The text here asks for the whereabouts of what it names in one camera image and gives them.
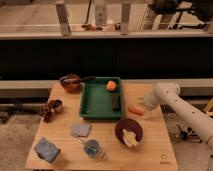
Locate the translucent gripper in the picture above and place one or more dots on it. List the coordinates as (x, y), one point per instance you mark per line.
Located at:
(140, 101)

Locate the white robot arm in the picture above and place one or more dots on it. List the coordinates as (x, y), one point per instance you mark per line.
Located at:
(201, 123)

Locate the purple bowl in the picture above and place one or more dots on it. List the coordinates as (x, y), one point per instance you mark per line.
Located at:
(130, 125)

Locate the dark rectangular block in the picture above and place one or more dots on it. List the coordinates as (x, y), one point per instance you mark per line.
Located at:
(115, 102)

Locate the orange fruit toy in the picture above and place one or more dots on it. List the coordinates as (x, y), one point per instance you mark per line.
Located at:
(111, 86)

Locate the yellow banana toy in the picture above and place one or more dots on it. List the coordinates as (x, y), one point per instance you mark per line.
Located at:
(129, 138)

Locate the green plastic tray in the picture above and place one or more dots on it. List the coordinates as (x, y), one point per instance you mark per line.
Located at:
(96, 100)

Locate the grey blue cloth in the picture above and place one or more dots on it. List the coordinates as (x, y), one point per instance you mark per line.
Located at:
(80, 129)

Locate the small metal cup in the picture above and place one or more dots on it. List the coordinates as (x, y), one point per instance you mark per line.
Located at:
(58, 106)

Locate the brown toy figure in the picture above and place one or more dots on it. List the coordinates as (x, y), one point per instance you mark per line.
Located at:
(47, 110)

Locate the blue sponge block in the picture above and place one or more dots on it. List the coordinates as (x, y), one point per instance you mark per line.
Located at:
(46, 150)

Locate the brown pot with handle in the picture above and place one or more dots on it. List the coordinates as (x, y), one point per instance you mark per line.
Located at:
(72, 82)

